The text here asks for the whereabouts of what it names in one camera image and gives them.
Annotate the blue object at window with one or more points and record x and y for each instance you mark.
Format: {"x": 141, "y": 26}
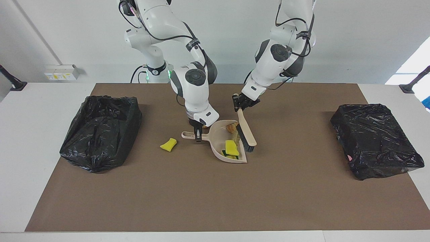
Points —
{"x": 427, "y": 102}

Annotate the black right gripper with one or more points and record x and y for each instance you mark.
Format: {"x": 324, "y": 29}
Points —
{"x": 196, "y": 122}

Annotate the black bagged bin pink spot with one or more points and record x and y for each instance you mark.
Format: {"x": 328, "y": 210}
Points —
{"x": 373, "y": 141}

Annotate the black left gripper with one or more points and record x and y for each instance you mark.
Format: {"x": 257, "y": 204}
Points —
{"x": 250, "y": 103}

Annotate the brown table mat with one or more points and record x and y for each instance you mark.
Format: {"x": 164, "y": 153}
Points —
{"x": 215, "y": 201}

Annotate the beige plastic dustpan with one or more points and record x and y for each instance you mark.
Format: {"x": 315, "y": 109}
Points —
{"x": 218, "y": 139}

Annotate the white wall socket box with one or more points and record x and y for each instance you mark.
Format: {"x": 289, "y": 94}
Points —
{"x": 62, "y": 72}

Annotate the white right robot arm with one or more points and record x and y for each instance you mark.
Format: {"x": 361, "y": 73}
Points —
{"x": 158, "y": 20}

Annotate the beige hand brush black bristles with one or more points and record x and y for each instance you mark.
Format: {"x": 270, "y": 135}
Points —
{"x": 246, "y": 129}

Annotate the black angled stand leg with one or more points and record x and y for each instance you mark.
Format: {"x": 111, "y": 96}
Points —
{"x": 18, "y": 85}
{"x": 408, "y": 88}

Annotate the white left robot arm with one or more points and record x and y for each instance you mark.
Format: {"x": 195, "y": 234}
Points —
{"x": 278, "y": 53}

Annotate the black bagged trash bin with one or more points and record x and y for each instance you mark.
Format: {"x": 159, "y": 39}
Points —
{"x": 100, "y": 134}

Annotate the orange striped croissant toy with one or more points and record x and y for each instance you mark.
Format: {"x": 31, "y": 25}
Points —
{"x": 230, "y": 127}

